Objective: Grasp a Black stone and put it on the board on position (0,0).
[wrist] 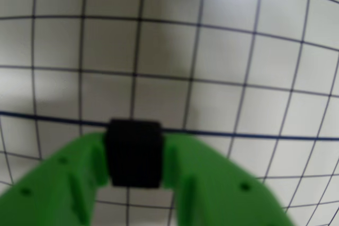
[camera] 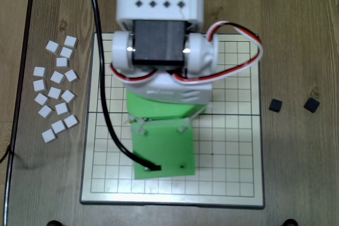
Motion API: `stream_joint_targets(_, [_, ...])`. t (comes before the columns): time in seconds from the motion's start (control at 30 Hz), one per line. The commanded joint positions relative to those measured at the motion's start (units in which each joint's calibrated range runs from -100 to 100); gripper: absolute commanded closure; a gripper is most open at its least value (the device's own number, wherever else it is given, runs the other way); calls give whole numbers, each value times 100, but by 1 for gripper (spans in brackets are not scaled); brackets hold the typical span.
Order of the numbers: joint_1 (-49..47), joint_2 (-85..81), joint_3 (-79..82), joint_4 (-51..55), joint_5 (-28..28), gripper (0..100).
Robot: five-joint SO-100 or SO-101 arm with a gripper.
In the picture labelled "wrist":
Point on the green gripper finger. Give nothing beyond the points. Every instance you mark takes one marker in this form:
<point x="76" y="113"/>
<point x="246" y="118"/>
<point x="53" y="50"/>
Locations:
<point x="53" y="191"/>
<point x="219" y="197"/>

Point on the black cube stone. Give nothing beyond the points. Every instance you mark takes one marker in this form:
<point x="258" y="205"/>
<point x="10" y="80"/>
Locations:
<point x="134" y="154"/>

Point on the white go board with grid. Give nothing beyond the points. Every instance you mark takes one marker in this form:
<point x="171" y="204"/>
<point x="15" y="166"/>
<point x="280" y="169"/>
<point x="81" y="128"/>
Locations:
<point x="169" y="51"/>

